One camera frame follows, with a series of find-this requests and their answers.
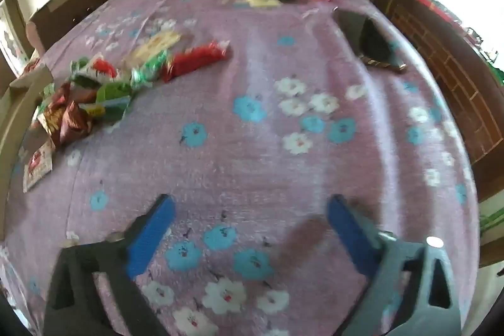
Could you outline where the cream snack packet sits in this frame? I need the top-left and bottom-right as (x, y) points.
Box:
(124, 30), (182, 69)

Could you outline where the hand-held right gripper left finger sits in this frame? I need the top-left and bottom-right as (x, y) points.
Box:
(43, 193), (176, 336)

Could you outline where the black phone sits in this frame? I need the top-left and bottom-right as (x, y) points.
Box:
(332, 7), (371, 59)

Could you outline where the green foil snack packet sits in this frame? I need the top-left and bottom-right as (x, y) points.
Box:
(130, 48), (170, 90)

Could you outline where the door with printed panel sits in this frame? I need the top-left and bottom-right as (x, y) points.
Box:
(0, 0), (30, 77)

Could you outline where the purple floral tablecloth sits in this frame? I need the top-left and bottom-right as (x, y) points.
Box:
(0, 0), (479, 336)

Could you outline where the cardboard box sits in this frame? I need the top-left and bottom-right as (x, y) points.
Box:
(0, 62), (56, 238)

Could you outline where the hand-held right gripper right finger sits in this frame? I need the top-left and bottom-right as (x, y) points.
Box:
(328, 193), (462, 336)

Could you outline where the dark red snack packet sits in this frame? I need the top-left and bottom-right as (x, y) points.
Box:
(37, 82), (95, 148)

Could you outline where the red white green snack packet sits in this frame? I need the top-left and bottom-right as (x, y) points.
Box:
(70, 53), (119, 87)

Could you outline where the brown striped bar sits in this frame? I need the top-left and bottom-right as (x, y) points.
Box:
(361, 54), (408, 75)

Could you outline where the black pouch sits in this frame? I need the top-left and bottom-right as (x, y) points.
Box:
(359, 17), (394, 63)

